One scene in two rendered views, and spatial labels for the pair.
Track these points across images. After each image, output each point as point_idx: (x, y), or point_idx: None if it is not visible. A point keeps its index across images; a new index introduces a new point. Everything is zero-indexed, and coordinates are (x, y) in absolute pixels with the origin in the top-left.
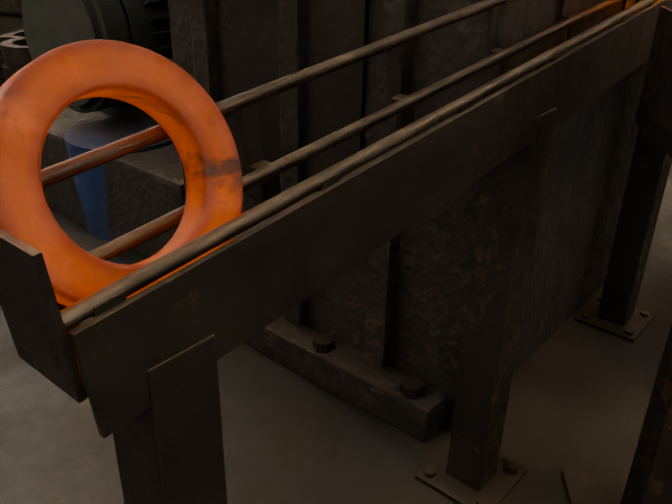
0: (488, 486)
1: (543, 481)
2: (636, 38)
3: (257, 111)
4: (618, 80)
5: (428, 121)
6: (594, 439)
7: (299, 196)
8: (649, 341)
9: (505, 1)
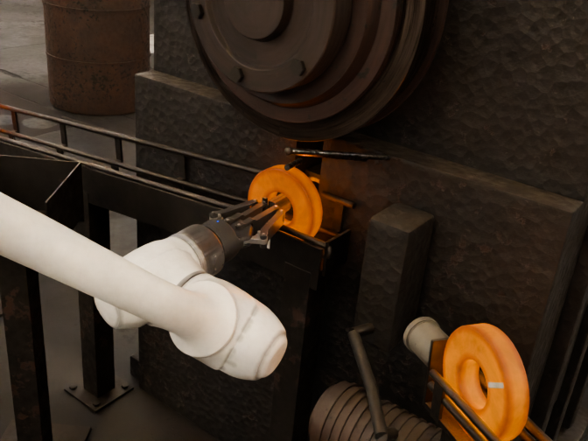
0: (86, 392)
1: (87, 419)
2: (165, 207)
3: (15, 115)
4: (151, 224)
5: (17, 143)
6: None
7: None
8: None
9: (121, 138)
